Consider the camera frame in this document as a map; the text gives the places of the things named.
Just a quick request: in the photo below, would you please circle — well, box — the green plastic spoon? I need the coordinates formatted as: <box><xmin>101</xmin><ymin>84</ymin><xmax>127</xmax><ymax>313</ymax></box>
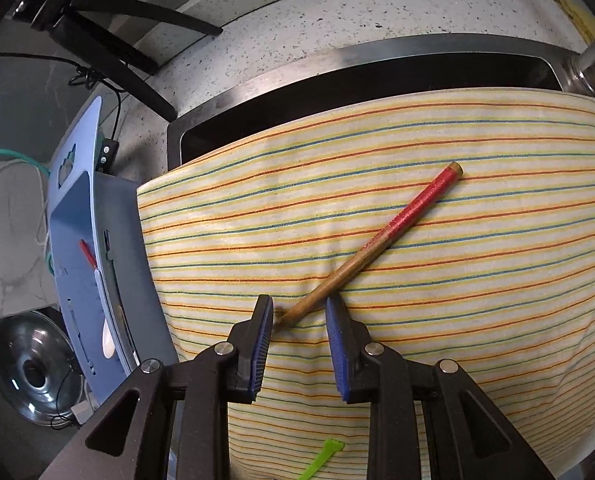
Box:
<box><xmin>296</xmin><ymin>439</ymin><xmax>345</xmax><ymax>480</ymax></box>

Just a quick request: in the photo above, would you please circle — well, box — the white cable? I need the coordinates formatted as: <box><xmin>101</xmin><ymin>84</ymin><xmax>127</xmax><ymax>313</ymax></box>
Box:
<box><xmin>0</xmin><ymin>157</ymin><xmax>53</xmax><ymax>251</ymax></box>

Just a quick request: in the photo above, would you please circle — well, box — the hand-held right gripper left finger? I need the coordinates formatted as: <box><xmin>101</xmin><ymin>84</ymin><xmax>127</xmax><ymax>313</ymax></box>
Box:
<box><xmin>40</xmin><ymin>294</ymin><xmax>276</xmax><ymax>480</ymax></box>

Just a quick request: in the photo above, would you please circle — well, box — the green hose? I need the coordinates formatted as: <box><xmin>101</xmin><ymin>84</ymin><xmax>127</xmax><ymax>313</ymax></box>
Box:
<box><xmin>0</xmin><ymin>147</ymin><xmax>53</xmax><ymax>271</ymax></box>

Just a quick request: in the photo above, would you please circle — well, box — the black cable with switch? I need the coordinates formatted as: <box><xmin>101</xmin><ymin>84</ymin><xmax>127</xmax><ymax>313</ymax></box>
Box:
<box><xmin>0</xmin><ymin>50</ymin><xmax>128</xmax><ymax>171</ymax></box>

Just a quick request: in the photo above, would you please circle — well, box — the striped cloth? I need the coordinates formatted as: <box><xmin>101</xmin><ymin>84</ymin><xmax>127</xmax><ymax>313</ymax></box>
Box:
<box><xmin>136</xmin><ymin>87</ymin><xmax>595</xmax><ymax>480</ymax></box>

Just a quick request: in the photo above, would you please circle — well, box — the blue plastic drainer basket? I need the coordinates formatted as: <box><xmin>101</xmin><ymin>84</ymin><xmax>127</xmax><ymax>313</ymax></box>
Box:
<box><xmin>45</xmin><ymin>94</ymin><xmax>181</xmax><ymax>406</ymax></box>

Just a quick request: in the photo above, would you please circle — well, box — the steel sink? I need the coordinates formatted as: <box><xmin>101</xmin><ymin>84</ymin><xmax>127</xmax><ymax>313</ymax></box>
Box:
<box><xmin>166</xmin><ymin>34</ymin><xmax>565</xmax><ymax>173</ymax></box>

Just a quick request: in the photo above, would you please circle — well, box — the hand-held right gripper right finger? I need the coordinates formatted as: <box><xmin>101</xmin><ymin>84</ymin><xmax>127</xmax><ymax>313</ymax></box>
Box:
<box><xmin>325</xmin><ymin>294</ymin><xmax>558</xmax><ymax>480</ymax></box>

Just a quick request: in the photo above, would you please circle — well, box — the chrome faucet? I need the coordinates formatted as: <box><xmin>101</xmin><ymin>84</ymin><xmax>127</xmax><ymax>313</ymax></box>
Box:
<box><xmin>560</xmin><ymin>35</ymin><xmax>595</xmax><ymax>98</ymax></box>

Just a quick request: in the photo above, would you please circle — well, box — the yellow sponge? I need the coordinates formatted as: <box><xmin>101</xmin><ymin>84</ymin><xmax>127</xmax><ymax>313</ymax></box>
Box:
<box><xmin>555</xmin><ymin>0</ymin><xmax>595</xmax><ymax>46</ymax></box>

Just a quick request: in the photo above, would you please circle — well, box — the white ceramic spoon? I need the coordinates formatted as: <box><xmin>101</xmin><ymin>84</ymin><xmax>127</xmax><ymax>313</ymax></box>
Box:
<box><xmin>94</xmin><ymin>269</ymin><xmax>116</xmax><ymax>359</ymax></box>

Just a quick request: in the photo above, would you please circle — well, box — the black tripod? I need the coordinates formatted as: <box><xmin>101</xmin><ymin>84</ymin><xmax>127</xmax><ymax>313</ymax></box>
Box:
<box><xmin>12</xmin><ymin>0</ymin><xmax>224</xmax><ymax>123</ymax></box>

